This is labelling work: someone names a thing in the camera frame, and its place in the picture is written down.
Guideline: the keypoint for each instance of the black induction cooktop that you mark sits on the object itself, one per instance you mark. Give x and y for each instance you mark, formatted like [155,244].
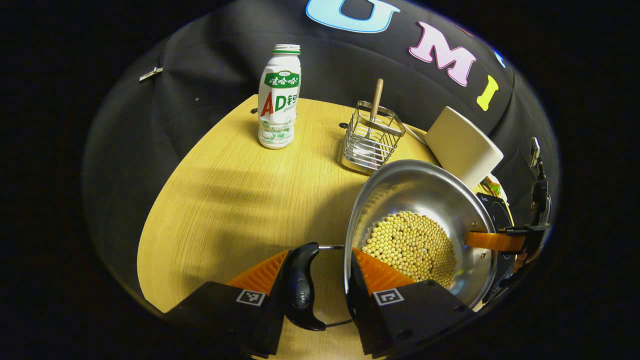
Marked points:
[492,207]

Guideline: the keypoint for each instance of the sandwich on plate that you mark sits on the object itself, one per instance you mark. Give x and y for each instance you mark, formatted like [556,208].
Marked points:
[492,187]

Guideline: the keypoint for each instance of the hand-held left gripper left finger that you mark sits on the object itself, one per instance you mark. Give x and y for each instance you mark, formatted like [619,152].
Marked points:
[270,330]

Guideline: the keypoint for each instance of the white green-label drink bottle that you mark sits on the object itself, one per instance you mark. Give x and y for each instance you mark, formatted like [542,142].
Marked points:
[277,105]

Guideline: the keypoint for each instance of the silver metal clip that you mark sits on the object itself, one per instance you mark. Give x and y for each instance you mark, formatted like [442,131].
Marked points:
[151,74]

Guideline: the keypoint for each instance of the pile of yellow soybeans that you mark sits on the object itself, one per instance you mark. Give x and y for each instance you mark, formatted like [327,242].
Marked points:
[410,245]

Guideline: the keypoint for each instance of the black backdrop cloth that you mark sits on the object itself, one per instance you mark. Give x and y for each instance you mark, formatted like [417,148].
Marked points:
[210,65]

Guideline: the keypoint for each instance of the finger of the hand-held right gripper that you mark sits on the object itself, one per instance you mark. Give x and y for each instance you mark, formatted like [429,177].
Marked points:
[495,241]

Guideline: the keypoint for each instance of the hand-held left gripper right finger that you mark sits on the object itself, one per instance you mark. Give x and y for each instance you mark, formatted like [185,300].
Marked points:
[362,320]

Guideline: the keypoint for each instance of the white toaster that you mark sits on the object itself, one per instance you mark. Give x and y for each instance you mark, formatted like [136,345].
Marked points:
[462,145]

